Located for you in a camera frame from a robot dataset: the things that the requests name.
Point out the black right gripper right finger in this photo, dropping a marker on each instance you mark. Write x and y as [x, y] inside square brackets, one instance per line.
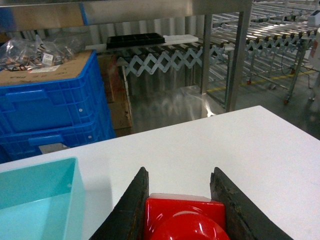
[243, 219]

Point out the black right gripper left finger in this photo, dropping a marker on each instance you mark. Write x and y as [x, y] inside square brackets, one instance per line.
[126, 220]

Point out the red one-stud toy block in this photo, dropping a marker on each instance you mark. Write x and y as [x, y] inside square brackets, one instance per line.
[184, 217]

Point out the teal plastic tray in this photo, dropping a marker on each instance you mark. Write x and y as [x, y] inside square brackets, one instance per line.
[42, 202]

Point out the blue crate upper right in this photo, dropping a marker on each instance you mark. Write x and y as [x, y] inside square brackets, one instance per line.
[52, 104]

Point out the blue crate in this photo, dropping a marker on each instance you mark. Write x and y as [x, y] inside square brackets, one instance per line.
[52, 104]
[24, 145]

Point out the blue crate lower right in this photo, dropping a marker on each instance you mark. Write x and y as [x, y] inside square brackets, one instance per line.
[24, 145]

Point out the expandable roller conveyor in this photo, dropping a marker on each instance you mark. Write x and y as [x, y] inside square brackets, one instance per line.
[259, 51]

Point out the black plastic tray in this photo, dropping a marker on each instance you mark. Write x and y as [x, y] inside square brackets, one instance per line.
[133, 40]

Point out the clear bag of parts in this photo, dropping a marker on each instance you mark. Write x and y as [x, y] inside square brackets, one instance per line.
[19, 54]

